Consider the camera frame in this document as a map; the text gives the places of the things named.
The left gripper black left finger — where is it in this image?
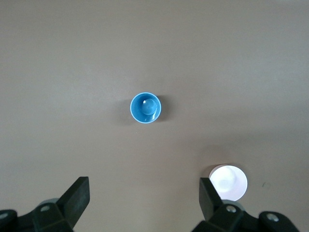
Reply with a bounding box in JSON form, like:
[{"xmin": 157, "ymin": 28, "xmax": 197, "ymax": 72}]
[{"xmin": 0, "ymin": 176, "xmax": 90, "ymax": 232}]

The blue plastic cup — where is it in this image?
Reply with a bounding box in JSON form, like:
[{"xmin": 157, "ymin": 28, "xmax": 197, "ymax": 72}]
[{"xmin": 129, "ymin": 91, "xmax": 162, "ymax": 124}]

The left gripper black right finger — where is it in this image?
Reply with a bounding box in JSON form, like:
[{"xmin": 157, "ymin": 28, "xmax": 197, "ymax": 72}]
[{"xmin": 193, "ymin": 177, "xmax": 300, "ymax": 232}]

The brown table cover sheet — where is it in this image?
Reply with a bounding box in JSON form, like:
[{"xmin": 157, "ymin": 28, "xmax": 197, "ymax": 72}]
[{"xmin": 0, "ymin": 0, "xmax": 309, "ymax": 232}]

